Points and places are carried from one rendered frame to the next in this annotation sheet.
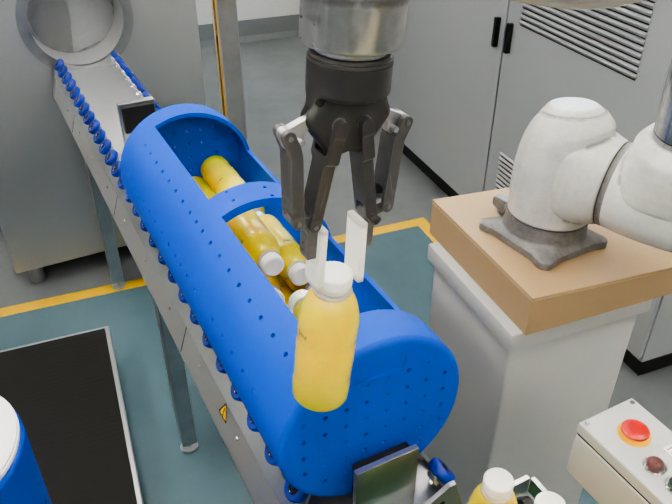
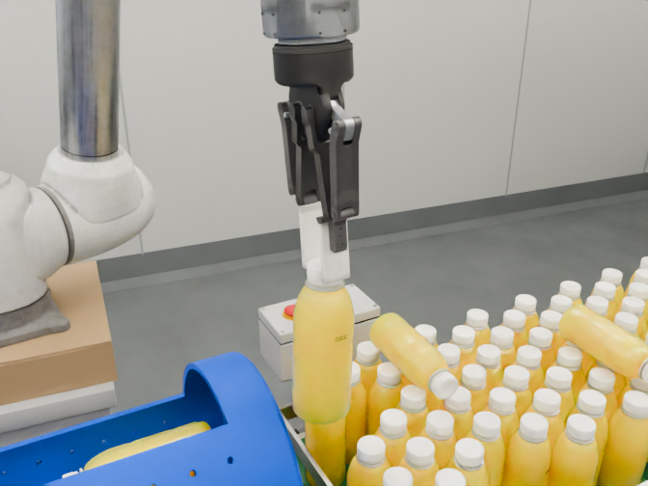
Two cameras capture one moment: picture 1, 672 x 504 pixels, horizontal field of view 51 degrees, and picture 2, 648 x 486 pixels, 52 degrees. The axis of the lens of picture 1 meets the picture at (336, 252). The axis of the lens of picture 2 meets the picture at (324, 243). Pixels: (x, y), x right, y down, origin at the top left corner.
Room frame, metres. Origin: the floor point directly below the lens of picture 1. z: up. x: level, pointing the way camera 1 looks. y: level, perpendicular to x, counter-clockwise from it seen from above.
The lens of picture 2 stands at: (0.58, 0.63, 1.73)
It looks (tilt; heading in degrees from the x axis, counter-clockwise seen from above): 26 degrees down; 270
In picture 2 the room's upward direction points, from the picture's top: straight up
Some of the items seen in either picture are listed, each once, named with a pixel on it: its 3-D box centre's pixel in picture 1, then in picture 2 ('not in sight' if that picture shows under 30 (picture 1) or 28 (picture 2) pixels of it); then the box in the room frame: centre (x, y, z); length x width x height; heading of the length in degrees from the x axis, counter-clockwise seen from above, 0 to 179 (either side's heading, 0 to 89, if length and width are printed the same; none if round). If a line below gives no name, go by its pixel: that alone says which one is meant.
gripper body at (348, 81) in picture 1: (346, 100); (314, 90); (0.59, -0.01, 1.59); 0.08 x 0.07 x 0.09; 118
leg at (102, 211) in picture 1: (105, 224); not in sight; (2.40, 0.93, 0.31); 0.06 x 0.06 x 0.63; 28
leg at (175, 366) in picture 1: (177, 378); not in sight; (1.53, 0.48, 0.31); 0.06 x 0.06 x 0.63; 28
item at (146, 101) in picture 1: (140, 127); not in sight; (1.82, 0.55, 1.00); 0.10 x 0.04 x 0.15; 118
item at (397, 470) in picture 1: (382, 484); not in sight; (0.64, -0.07, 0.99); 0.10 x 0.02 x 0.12; 118
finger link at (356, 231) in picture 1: (355, 246); (313, 235); (0.59, -0.02, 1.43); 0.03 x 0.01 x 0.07; 28
